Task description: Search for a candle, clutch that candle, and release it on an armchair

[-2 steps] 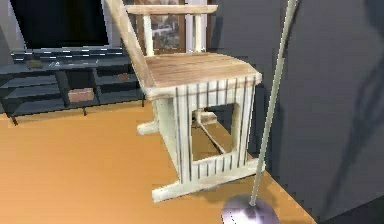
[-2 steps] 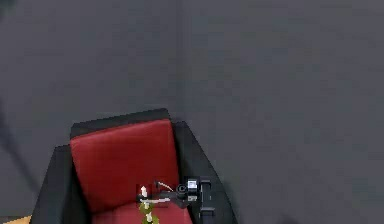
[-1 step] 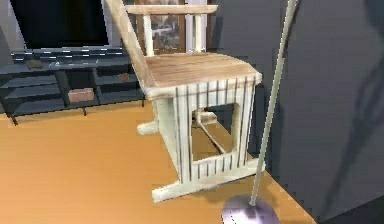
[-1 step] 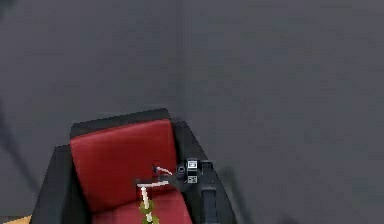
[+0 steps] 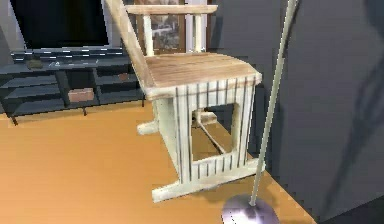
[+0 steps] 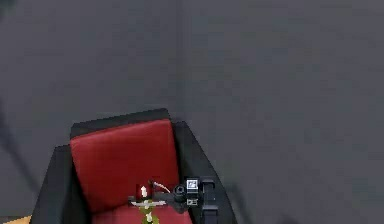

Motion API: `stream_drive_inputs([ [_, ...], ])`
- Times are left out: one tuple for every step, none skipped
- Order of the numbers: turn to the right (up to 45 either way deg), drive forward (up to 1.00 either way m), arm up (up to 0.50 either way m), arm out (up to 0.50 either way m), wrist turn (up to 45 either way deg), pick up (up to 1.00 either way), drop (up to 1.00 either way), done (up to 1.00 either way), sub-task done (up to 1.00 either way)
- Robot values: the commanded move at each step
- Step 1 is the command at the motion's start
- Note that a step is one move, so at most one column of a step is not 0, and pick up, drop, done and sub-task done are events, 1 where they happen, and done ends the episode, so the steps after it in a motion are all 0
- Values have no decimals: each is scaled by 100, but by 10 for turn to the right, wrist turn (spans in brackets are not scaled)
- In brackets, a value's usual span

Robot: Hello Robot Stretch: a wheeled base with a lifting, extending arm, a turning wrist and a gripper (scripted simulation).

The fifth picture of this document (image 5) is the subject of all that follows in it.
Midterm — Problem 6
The pale wooden rocking chair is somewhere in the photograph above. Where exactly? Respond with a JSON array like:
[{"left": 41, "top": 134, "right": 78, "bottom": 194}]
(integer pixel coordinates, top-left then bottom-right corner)
[{"left": 105, "top": 0, "right": 267, "bottom": 204}]

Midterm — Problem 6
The silver floor lamp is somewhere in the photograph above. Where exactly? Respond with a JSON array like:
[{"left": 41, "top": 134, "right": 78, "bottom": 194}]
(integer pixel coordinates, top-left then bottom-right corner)
[{"left": 221, "top": 0, "right": 299, "bottom": 224}]

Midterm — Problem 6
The pink box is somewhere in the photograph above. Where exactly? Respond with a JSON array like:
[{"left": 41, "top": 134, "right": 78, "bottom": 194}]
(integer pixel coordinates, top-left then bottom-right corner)
[{"left": 67, "top": 87, "right": 96, "bottom": 103}]

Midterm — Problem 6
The dark grey television stand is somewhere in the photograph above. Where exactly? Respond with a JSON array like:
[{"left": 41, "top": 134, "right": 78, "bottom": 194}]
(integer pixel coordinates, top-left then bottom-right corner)
[{"left": 0, "top": 46, "right": 146, "bottom": 127}]

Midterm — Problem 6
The black television set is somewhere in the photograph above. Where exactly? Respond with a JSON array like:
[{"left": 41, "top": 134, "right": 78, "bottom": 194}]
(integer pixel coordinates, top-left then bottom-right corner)
[{"left": 9, "top": 0, "right": 110, "bottom": 50}]

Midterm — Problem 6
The small dark olive object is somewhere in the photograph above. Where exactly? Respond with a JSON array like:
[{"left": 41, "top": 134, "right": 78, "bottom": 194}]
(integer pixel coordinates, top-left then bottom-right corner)
[{"left": 25, "top": 58, "right": 44, "bottom": 70}]

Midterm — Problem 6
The brown framed wall picture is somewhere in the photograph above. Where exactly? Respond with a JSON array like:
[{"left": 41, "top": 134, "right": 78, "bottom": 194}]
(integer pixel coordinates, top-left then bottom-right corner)
[{"left": 134, "top": 0, "right": 187, "bottom": 56}]

